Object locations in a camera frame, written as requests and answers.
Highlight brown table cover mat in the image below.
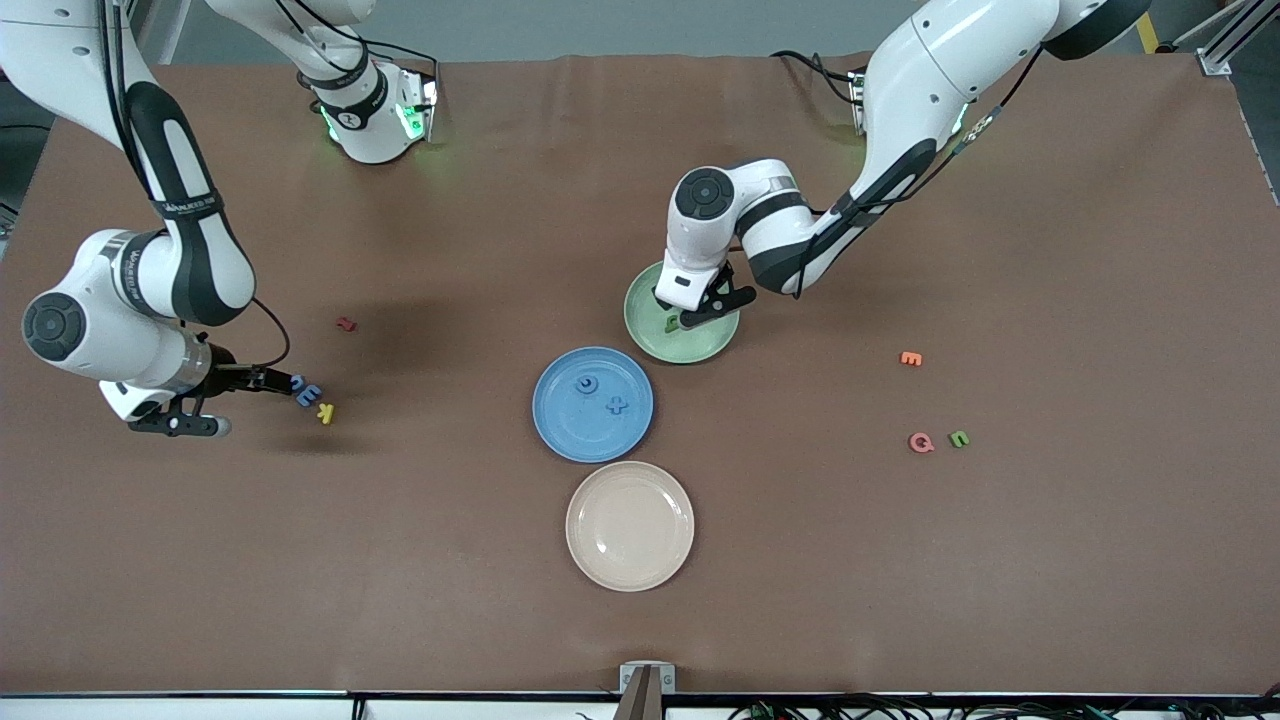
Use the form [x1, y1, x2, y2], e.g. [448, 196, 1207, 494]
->
[0, 52, 1280, 696]

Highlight tangled black cables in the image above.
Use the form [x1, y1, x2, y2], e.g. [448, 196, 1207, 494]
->
[575, 685, 1280, 720]

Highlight green plate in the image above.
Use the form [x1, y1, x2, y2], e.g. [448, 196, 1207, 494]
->
[623, 260, 741, 365]

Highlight silver aluminium frame profile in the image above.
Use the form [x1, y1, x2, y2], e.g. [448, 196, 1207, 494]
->
[1160, 0, 1280, 77]

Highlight brown tapered pole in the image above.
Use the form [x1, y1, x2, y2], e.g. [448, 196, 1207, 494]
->
[612, 668, 666, 720]

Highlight blue plate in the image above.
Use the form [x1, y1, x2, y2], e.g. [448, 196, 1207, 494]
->
[532, 346, 655, 464]

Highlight grey metal bracket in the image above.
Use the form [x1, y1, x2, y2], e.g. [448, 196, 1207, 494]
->
[619, 662, 677, 694]

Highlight beige plate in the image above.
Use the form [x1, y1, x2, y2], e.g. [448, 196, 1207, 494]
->
[565, 460, 696, 593]

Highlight black left base cable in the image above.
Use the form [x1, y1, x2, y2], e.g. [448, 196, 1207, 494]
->
[770, 48, 863, 109]

